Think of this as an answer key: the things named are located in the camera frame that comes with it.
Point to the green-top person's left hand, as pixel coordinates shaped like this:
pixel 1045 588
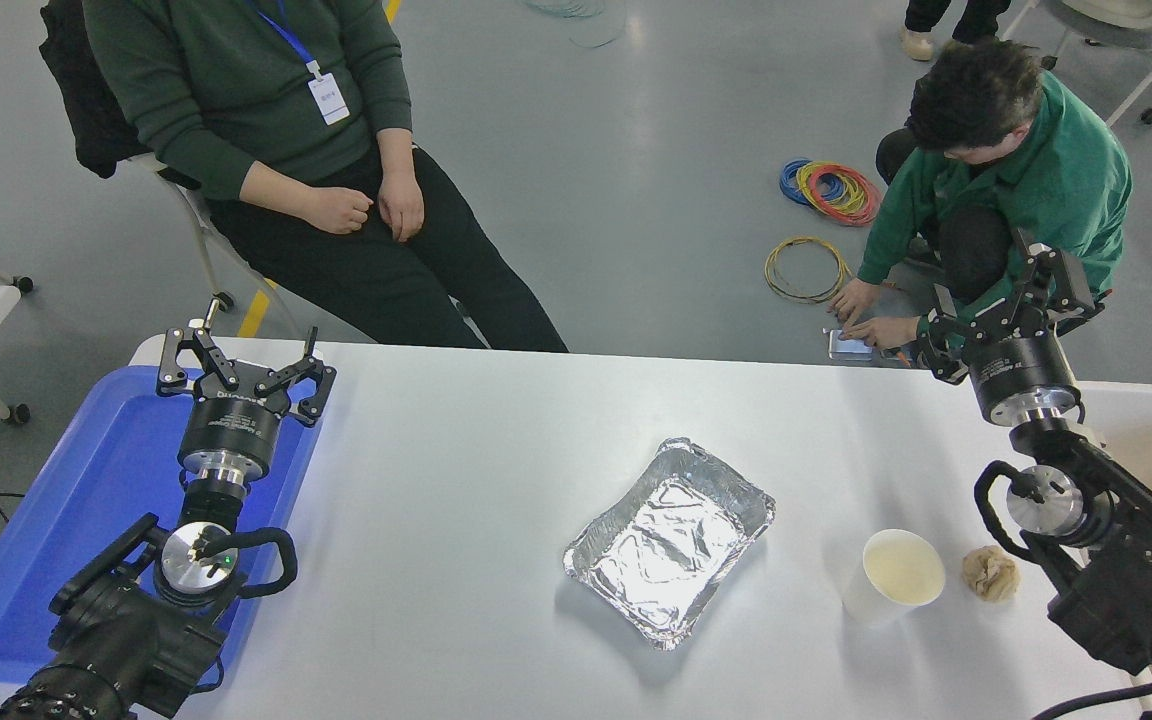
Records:
pixel 881 330

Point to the silver foil tray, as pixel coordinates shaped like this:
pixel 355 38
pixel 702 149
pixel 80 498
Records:
pixel 671 540

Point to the green-top person's right hand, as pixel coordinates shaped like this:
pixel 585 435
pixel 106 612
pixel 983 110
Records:
pixel 854 298

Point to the white wheeled chair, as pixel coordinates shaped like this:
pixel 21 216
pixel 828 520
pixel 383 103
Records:
pixel 198 235

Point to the seated person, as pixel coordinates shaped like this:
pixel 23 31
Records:
pixel 236 80

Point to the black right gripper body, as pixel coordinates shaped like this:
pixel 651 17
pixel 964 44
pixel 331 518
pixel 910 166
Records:
pixel 1021 365

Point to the standing person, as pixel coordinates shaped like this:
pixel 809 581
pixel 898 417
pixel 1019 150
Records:
pixel 951 15

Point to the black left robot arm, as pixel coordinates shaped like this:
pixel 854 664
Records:
pixel 126 640

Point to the white name badge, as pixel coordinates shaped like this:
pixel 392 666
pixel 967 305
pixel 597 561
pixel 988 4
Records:
pixel 328 98

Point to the clear square plate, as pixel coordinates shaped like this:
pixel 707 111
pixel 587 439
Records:
pixel 848 347

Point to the blue plastic tray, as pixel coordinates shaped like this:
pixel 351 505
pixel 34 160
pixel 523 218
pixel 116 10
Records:
pixel 86 500

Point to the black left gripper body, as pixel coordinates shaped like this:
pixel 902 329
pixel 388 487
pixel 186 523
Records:
pixel 231 430

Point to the seated person's left hand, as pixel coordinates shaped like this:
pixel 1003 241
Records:
pixel 402 205

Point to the person with green top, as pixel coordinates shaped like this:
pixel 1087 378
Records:
pixel 1056 180

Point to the seated person's right hand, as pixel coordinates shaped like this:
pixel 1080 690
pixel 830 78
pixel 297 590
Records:
pixel 338 210

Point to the black jacket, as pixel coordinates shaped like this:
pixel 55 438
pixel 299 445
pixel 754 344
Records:
pixel 86 100

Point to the white chair with grey seat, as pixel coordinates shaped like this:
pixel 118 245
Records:
pixel 1116 20

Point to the crumpled tan paper ball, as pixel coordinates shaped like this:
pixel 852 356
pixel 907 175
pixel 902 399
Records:
pixel 990 574

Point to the white paper cup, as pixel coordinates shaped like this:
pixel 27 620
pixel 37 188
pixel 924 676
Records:
pixel 901 575

